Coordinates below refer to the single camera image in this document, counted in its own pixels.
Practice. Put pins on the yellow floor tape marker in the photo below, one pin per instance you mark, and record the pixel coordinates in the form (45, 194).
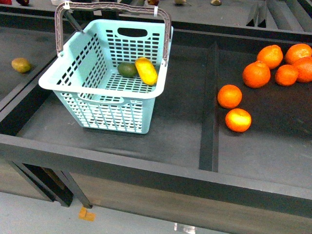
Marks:
(84, 214)

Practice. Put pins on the black wooden display stand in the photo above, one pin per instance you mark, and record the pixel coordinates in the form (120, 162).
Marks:
(189, 168)

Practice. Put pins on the brown kiwi fruit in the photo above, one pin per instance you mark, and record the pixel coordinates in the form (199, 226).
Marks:
(21, 65)

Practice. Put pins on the orange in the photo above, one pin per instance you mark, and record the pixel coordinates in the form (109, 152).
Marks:
(304, 67)
(229, 96)
(286, 75)
(271, 55)
(256, 74)
(238, 120)
(296, 52)

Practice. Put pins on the light blue plastic basket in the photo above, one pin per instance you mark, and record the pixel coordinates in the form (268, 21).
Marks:
(85, 77)

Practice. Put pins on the yellow mango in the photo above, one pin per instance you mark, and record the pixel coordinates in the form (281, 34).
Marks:
(146, 71)

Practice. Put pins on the green avocado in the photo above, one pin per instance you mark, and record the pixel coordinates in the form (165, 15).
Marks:
(127, 70)

